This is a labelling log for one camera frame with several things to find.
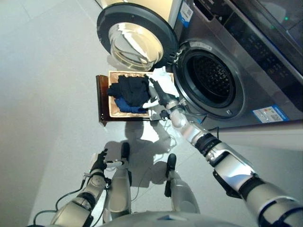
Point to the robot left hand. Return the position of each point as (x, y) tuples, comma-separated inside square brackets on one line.
[(98, 163)]

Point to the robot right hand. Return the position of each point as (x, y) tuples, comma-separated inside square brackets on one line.
[(163, 98)]

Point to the blue garment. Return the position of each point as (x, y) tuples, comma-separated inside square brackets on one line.
[(125, 106)]

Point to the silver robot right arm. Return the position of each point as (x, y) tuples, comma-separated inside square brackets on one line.
[(227, 165)]

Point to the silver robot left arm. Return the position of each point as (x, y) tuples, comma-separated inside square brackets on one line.
[(71, 210)]

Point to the grey front-load washing machine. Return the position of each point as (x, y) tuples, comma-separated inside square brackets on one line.
[(260, 71)]

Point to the white garment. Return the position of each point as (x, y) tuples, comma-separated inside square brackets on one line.
[(165, 80)]

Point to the silver robot left leg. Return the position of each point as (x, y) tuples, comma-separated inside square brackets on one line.
[(120, 189)]

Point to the silver robot leg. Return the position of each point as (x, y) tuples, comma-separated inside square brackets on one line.
[(120, 189), (182, 194)]

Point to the wicker laundry basket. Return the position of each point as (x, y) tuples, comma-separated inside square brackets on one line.
[(113, 111)]

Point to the dark brown wooden stool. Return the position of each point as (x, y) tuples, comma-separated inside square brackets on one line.
[(103, 99)]

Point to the silver robot right leg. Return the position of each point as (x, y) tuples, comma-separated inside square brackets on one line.
[(182, 194)]

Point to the tall white side panel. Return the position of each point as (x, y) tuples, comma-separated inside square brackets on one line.
[(176, 9)]

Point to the grey robot torso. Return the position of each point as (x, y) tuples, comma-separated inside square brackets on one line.
[(170, 221)]

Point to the round glass washer door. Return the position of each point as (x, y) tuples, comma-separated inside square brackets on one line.
[(104, 23)]

